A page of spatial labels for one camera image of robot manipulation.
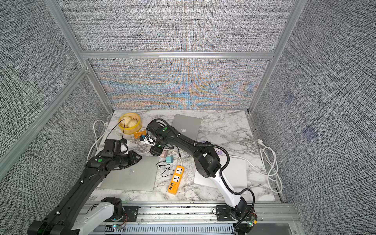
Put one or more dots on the orange snack packet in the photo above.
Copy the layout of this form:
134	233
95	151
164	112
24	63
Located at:
138	134

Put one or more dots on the rear grey laptop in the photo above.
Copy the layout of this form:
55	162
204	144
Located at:
188	126

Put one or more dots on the left silver laptop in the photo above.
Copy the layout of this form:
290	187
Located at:
139	177

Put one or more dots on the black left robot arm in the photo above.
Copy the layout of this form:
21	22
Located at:
63	219

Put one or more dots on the white vented cable duct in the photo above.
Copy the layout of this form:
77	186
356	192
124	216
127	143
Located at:
167	229

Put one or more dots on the right silver apple laptop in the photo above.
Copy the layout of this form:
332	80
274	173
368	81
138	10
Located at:
235	172

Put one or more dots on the left steamed bun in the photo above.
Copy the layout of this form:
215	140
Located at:
125	120

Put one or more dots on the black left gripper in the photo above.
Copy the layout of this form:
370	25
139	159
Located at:
134	159

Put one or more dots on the right steamed bun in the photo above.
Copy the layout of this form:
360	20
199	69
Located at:
132	123

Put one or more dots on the pink charger plug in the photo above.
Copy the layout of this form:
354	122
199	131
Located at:
163	154

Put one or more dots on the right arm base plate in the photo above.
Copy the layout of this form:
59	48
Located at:
222	213

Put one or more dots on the steamed bun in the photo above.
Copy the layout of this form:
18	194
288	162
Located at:
125	120
132	123

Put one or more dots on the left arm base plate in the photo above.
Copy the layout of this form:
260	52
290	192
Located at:
130	214

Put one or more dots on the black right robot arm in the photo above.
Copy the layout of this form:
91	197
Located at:
210	162

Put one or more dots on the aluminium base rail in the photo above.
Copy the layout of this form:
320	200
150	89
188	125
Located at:
194	212

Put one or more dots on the orange power strip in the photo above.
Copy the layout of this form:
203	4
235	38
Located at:
176	180

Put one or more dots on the purple power strip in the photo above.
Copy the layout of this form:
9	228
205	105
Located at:
219	151

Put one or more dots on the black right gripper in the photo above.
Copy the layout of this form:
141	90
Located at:
155	151

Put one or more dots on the yellow bamboo steamer basket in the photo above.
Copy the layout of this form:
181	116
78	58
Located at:
129	131

